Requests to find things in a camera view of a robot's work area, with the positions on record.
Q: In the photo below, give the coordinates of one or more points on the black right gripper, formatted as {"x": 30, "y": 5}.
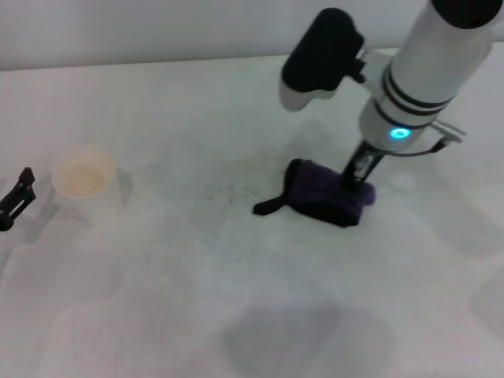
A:
{"x": 366, "y": 157}

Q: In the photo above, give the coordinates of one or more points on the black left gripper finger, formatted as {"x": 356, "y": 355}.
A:
{"x": 17, "y": 197}

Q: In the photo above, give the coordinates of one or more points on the purple rag with black trim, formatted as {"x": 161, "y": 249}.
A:
{"x": 319, "y": 197}

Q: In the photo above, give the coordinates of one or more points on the white paper cup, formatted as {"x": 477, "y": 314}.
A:
{"x": 88, "y": 181}

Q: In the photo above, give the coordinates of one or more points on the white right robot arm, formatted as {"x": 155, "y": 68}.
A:
{"x": 429, "y": 67}

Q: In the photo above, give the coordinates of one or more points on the black and white wrist camera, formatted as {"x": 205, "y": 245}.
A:
{"x": 319, "y": 55}

